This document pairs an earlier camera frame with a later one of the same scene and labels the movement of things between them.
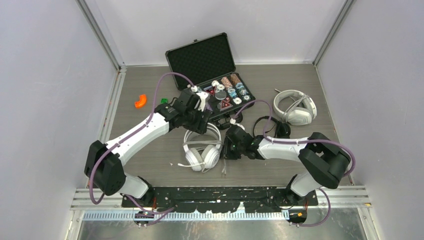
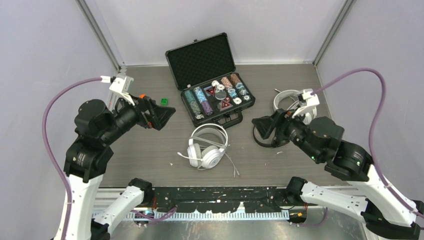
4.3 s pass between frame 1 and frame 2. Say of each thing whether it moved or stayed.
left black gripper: moved
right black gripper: moved
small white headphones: moved
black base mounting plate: stayed
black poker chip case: stayed
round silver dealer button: stayed
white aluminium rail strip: stayed
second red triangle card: stayed
